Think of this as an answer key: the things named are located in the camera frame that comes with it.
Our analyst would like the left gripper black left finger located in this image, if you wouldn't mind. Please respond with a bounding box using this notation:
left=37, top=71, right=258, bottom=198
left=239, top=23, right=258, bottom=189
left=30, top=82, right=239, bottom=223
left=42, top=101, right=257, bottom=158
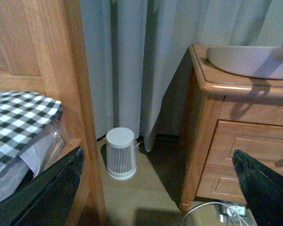
left=0, top=146, right=84, bottom=226

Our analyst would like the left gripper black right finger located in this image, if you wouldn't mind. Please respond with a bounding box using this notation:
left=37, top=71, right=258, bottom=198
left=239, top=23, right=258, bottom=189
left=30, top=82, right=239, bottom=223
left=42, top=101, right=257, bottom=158
left=232, top=149, right=283, bottom=226

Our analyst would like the beige plastic dustpan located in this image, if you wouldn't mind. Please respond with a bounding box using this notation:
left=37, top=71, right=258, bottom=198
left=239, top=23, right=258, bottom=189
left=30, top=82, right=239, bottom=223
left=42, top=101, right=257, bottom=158
left=206, top=46, right=283, bottom=80

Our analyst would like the floor power socket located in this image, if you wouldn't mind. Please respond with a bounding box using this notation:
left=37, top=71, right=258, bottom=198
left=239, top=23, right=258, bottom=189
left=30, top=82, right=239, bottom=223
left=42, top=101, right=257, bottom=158
left=215, top=202, right=247, bottom=223

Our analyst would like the clear plastic mattress cover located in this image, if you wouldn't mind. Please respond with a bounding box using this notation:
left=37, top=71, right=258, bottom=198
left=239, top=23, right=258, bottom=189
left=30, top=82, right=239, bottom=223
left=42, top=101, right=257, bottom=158
left=0, top=120, right=68, bottom=202

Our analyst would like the white cylindrical air purifier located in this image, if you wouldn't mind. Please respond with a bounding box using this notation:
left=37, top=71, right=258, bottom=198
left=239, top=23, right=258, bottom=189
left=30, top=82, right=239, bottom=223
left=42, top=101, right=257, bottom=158
left=106, top=127, right=137, bottom=181

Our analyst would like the black white checkered bedsheet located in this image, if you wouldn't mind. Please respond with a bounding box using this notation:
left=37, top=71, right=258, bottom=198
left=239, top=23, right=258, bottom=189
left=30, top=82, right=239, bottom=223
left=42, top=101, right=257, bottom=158
left=0, top=91, right=62, bottom=172

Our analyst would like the wooden nightstand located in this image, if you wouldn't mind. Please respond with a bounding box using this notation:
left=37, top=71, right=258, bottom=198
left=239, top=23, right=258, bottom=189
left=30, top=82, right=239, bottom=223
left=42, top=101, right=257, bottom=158
left=180, top=43, right=283, bottom=214

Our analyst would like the wooden bed headboard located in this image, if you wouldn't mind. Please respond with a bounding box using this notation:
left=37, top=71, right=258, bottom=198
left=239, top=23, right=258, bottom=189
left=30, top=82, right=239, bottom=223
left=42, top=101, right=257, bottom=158
left=0, top=0, right=106, bottom=226

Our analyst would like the grey curtain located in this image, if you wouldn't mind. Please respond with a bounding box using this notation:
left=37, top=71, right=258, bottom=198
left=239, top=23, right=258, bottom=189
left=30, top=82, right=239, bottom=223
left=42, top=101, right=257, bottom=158
left=80, top=0, right=283, bottom=151

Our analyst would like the white cable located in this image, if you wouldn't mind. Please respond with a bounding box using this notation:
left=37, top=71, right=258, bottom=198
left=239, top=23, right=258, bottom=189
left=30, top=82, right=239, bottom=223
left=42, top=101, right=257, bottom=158
left=181, top=202, right=250, bottom=226

